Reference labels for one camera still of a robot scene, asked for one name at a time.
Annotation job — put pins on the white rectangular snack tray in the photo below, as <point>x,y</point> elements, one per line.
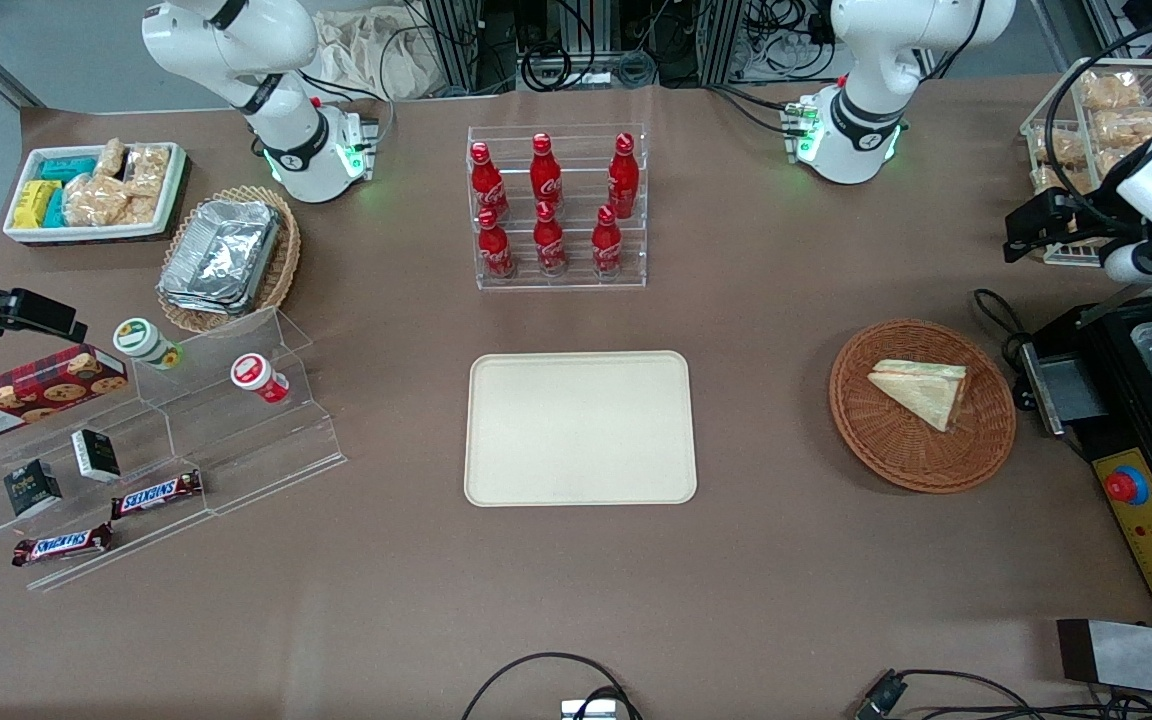
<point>86,233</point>

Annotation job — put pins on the teal snack packet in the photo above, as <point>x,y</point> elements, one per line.
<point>66,168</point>
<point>55,210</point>

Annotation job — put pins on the brown Snickers bar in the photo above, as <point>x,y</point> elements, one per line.
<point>63,544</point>
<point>158,493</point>

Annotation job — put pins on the yellow snack packet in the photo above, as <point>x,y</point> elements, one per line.
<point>34,203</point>

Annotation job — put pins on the clear acrylic bottle rack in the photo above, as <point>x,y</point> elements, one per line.
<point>576,250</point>

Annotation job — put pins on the aluminium frame post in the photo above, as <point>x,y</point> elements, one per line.
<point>719,40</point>
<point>456,45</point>

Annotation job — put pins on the small silver device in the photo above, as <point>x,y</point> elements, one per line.
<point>591,710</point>

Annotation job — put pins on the stacked aluminium foil containers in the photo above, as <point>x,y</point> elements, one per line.
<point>221,255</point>

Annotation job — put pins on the clear rice cracker bag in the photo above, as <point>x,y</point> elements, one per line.
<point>111,158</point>
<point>96,200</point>
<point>149,170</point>

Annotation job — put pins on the red cola bottle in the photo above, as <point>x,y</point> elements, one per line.
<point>549,245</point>
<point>623,180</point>
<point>487,185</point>
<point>606,245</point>
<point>495,250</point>
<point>545,175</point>

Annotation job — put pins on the grey black flat panel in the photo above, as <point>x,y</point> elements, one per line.
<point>1146,655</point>

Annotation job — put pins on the red emergency stop button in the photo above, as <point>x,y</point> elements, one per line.
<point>1126,487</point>

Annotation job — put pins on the red lid yogurt cup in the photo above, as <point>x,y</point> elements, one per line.
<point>258,377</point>

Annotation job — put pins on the round brown wicker basket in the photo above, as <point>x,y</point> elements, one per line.
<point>896,450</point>

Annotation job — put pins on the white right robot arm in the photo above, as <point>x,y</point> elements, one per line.
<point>256,60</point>

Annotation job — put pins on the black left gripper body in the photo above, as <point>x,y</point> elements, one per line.
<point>1073,218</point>

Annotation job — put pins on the red tartan cookie box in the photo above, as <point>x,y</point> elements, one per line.
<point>31,395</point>

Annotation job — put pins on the oval light wicker basket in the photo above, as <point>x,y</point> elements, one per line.
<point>286,260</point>

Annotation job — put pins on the bagged fried snack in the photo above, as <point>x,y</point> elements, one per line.
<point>1051,180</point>
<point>1126,127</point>
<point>1058,147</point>
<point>1111,90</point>

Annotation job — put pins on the beige cloth bag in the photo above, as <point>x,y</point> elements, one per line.
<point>366,55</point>

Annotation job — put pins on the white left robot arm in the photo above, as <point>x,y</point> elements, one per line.
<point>866,60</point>

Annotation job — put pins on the green lid yogurt cup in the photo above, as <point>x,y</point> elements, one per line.
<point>143,342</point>

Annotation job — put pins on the clear acrylic stepped shelf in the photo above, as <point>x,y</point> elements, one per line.
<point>236,440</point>

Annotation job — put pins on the triangle sandwich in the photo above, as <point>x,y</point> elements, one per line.
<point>921,388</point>

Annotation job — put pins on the small black carton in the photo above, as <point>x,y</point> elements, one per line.
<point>96,456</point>
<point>32,489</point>

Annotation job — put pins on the black machine yellow panel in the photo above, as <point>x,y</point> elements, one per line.
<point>1116,400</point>

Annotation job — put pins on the beige rectangular tray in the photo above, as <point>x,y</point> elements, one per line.
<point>581,430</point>

